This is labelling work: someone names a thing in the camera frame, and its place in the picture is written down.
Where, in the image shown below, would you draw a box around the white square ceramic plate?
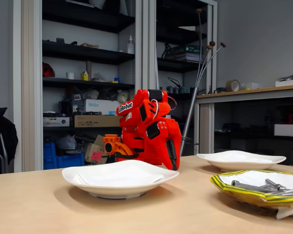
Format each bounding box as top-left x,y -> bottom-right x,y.
62,159 -> 180,200
196,150 -> 287,173

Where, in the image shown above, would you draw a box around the grey metal shelf cabinet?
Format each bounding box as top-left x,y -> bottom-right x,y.
13,0 -> 144,173
143,0 -> 218,156

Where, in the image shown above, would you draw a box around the white Weller box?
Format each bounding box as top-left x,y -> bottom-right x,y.
85,98 -> 130,116

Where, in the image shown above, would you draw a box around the cardboard tube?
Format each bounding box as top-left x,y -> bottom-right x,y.
85,60 -> 92,81

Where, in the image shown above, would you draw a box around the black jacket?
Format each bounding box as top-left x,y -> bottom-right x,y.
0,107 -> 19,169

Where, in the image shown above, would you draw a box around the white storage box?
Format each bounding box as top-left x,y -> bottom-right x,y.
273,123 -> 293,137

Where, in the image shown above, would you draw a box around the long white box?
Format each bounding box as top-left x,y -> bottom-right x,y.
275,78 -> 293,88

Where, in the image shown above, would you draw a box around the cardboard box with pink sticker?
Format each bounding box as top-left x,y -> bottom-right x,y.
84,135 -> 110,164

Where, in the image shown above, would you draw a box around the red black helmet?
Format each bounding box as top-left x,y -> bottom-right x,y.
42,62 -> 56,78

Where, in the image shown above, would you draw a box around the blue plastic crate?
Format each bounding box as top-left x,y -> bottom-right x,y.
43,142 -> 57,170
56,153 -> 85,169

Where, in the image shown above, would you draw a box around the black flexible tripod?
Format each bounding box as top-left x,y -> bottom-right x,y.
161,42 -> 176,59

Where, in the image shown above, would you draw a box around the brown tape roll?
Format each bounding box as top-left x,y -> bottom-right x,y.
225,79 -> 240,93

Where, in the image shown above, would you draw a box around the grey coat stand wooden knobs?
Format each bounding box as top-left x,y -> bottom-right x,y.
179,8 -> 227,157

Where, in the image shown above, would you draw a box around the orange printed part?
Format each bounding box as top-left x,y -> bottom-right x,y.
103,134 -> 134,156

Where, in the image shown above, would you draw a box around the flat grey white box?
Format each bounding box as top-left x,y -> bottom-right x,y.
43,117 -> 70,127

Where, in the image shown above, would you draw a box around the yellow green striped paper plate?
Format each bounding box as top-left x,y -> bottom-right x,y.
209,170 -> 293,220

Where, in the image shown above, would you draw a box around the white plastic bottle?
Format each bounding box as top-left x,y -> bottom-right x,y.
127,35 -> 135,54

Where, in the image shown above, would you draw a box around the grey sideboard with wooden top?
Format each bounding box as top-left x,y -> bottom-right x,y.
194,84 -> 293,168

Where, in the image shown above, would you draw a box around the long brown cardboard box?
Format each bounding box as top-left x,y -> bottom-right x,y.
74,115 -> 123,128

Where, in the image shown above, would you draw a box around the stack of books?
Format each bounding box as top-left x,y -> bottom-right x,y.
173,45 -> 201,63

